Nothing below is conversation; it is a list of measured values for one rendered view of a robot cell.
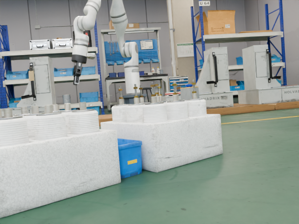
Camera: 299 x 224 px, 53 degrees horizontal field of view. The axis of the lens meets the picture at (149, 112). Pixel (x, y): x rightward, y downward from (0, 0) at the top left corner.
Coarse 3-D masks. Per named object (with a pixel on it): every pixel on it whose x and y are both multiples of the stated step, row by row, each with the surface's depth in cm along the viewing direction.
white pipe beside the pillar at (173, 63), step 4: (168, 0) 747; (168, 4) 749; (172, 24) 751; (172, 28) 750; (172, 32) 751; (172, 36) 751; (172, 40) 752; (172, 44) 752; (172, 48) 753; (172, 52) 754; (172, 56) 755; (172, 60) 755; (172, 64) 757
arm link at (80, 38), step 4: (76, 20) 151; (76, 24) 152; (76, 28) 152; (76, 32) 151; (80, 32) 153; (76, 36) 151; (80, 36) 150; (84, 36) 151; (88, 36) 153; (76, 40) 151; (80, 40) 150; (84, 40) 151; (88, 40) 153; (84, 44) 151; (88, 44) 154
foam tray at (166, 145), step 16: (112, 128) 132; (128, 128) 122; (144, 128) 114; (160, 128) 112; (176, 128) 117; (192, 128) 122; (208, 128) 129; (144, 144) 115; (160, 144) 112; (176, 144) 117; (192, 144) 122; (208, 144) 128; (144, 160) 116; (160, 160) 112; (176, 160) 117; (192, 160) 122
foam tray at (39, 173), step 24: (24, 144) 82; (48, 144) 86; (72, 144) 90; (96, 144) 95; (0, 168) 78; (24, 168) 81; (48, 168) 86; (72, 168) 90; (96, 168) 95; (0, 192) 77; (24, 192) 81; (48, 192) 86; (72, 192) 90; (0, 216) 77
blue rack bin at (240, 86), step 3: (237, 81) 673; (240, 81) 659; (240, 84) 659; (243, 84) 647; (231, 87) 635; (234, 87) 637; (237, 87) 638; (240, 87) 639; (243, 87) 641; (231, 90) 637; (234, 90) 638; (237, 90) 639
